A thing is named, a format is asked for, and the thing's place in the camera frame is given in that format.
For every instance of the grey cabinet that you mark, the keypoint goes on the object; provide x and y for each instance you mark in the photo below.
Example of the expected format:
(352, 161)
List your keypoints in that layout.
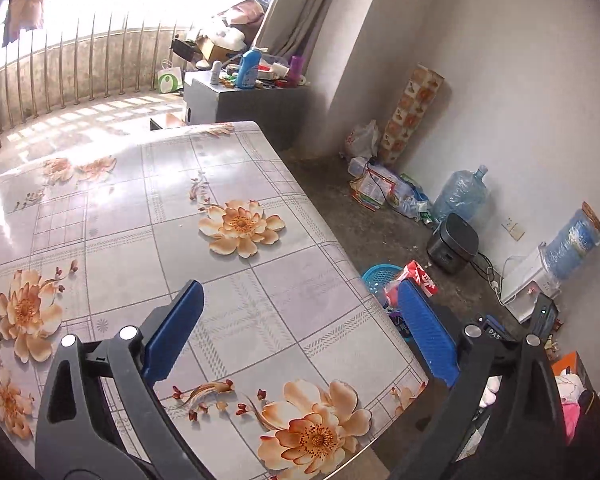
(250, 110)

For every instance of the empty clear water jug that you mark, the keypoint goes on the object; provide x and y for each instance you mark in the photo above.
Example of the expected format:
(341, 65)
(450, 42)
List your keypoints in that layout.
(460, 195)

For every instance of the green and white paper bag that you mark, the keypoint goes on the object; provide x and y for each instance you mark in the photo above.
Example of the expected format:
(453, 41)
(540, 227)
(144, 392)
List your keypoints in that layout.
(170, 79)

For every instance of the blue plastic waste basket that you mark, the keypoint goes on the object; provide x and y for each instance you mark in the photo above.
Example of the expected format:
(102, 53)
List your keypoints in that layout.
(377, 277)

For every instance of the grey curtain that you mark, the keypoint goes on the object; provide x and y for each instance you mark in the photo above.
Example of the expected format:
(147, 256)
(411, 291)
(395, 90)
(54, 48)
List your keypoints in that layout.
(305, 5)

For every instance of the pile of colourful packets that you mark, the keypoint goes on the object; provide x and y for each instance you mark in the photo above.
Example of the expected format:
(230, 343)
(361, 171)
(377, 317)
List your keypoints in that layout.
(385, 190)

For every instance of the dark grey rice cooker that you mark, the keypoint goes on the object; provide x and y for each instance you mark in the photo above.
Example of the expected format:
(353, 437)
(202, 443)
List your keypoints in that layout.
(452, 245)

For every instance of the red and white snack bag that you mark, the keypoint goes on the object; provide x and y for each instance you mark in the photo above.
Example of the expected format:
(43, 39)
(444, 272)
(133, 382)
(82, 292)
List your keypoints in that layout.
(417, 277)

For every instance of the patterned wallpaper roll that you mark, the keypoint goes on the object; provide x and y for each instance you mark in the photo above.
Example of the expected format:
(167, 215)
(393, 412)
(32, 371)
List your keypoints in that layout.
(412, 115)

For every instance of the wall socket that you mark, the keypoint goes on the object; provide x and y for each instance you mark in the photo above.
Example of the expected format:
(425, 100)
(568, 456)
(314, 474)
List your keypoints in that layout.
(514, 230)

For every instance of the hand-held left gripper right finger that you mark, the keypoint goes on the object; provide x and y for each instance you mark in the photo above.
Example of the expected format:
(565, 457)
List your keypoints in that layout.
(427, 332)

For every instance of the small white spray bottle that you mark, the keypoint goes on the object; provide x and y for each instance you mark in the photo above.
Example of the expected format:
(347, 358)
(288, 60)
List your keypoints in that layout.
(216, 74)

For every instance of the blue detergent bottle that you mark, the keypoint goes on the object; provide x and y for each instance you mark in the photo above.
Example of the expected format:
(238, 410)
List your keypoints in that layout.
(248, 70)

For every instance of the white plastic bag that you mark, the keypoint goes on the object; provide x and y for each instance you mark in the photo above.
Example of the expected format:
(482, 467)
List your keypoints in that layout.
(362, 140)

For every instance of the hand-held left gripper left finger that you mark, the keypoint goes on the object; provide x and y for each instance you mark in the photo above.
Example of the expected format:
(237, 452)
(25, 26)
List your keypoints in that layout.
(172, 330)

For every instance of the black box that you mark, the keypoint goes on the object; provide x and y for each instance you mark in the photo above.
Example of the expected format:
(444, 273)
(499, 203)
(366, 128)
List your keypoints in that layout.
(185, 49)

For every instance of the metal balcony railing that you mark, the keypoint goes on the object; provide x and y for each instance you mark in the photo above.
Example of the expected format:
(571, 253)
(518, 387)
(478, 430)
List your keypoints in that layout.
(80, 70)

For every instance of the white water dispenser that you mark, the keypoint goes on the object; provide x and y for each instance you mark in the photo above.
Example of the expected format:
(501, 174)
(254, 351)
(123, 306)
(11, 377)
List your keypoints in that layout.
(525, 280)

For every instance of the blue water jug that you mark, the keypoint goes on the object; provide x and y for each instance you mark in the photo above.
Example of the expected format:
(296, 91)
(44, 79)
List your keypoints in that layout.
(575, 245)

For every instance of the cardboard box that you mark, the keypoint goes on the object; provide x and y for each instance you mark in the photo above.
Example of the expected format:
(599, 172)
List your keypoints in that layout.
(220, 50)

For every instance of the black backpack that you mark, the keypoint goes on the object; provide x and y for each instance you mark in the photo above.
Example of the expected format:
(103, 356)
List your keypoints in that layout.
(590, 410)

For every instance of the purple plastic cup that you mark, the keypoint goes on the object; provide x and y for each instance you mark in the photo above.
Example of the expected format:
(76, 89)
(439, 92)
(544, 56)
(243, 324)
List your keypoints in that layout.
(296, 72)

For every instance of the orange box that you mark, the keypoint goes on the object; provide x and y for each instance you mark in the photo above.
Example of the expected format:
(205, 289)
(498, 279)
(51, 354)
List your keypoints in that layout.
(572, 365)

